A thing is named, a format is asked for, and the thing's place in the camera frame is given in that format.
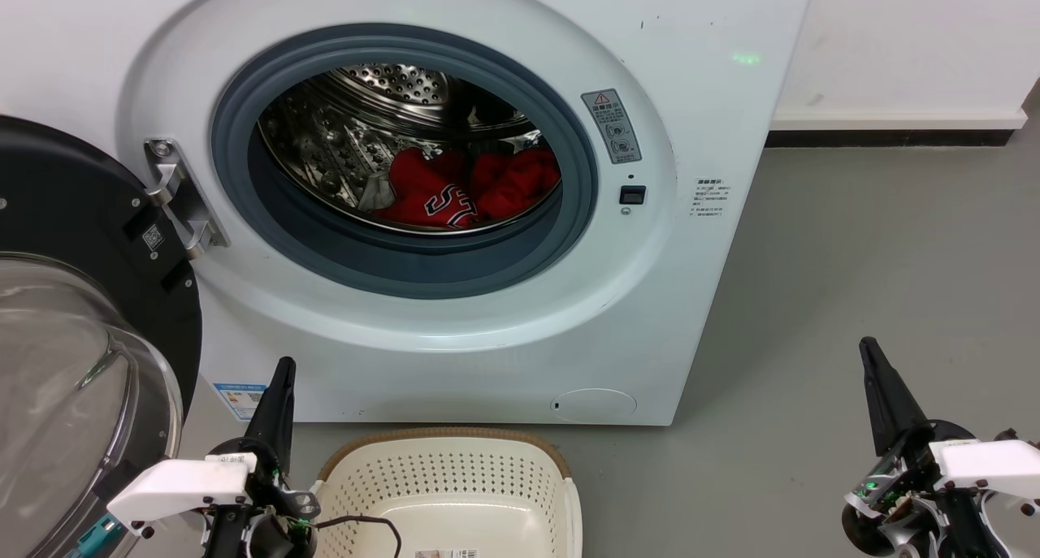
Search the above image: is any stainless steel washing machine drum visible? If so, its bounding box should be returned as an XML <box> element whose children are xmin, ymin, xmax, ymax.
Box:
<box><xmin>258</xmin><ymin>63</ymin><xmax>561</xmax><ymax>236</ymax></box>

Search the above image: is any cream perforated laundry basket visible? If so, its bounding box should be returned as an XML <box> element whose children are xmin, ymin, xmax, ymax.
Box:
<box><xmin>309</xmin><ymin>428</ymin><xmax>583</xmax><ymax>558</ymax></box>

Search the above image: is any grey cloth piece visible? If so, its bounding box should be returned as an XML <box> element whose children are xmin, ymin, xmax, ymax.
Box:
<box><xmin>357</xmin><ymin>172</ymin><xmax>397</xmax><ymax>214</ymax></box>

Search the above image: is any washing machine door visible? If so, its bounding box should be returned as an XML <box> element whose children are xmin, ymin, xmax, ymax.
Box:
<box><xmin>0</xmin><ymin>115</ymin><xmax>204</xmax><ymax>558</ymax></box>

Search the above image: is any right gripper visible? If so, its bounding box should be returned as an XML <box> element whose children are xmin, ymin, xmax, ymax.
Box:
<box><xmin>841</xmin><ymin>336</ymin><xmax>1016</xmax><ymax>558</ymax></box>

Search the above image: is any white wall baseboard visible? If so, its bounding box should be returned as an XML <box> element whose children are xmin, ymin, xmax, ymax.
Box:
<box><xmin>765</xmin><ymin>107</ymin><xmax>1029</xmax><ymax>148</ymax></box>

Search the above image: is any grey rubber door gasket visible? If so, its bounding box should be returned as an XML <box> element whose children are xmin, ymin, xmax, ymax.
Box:
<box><xmin>210</xmin><ymin>24</ymin><xmax>600</xmax><ymax>301</ymax></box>

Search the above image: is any metal door hinge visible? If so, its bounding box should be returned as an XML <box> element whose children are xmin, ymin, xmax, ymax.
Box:
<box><xmin>144</xmin><ymin>137</ymin><xmax>231</xmax><ymax>260</ymax></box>

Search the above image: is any white front-load washing machine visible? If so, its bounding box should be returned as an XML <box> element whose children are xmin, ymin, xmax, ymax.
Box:
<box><xmin>0</xmin><ymin>0</ymin><xmax>816</xmax><ymax>426</ymax></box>

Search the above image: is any grey warning sticker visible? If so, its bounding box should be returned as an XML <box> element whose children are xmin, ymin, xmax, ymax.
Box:
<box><xmin>580</xmin><ymin>89</ymin><xmax>643</xmax><ymax>165</ymax></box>

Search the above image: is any red garment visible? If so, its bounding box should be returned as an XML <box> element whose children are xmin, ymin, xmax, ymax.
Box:
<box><xmin>375</xmin><ymin>146</ymin><xmax>561</xmax><ymax>231</ymax></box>

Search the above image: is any small text sticker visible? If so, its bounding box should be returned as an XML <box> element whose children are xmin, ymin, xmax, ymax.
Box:
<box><xmin>692</xmin><ymin>178</ymin><xmax>730</xmax><ymax>219</ymax></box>

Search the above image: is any blue energy label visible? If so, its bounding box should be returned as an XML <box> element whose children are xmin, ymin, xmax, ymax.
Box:
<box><xmin>213</xmin><ymin>382</ymin><xmax>267</xmax><ymax>422</ymax></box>

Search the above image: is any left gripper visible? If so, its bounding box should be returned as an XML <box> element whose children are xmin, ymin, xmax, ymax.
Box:
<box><xmin>203</xmin><ymin>357</ymin><xmax>320</xmax><ymax>558</ymax></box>

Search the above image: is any round filter cover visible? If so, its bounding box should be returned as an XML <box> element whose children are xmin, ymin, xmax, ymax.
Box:
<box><xmin>551</xmin><ymin>388</ymin><xmax>639</xmax><ymax>423</ymax></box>

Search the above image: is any thin black cable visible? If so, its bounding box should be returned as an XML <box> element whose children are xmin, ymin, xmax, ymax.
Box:
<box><xmin>313</xmin><ymin>515</ymin><xmax>403</xmax><ymax>558</ymax></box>

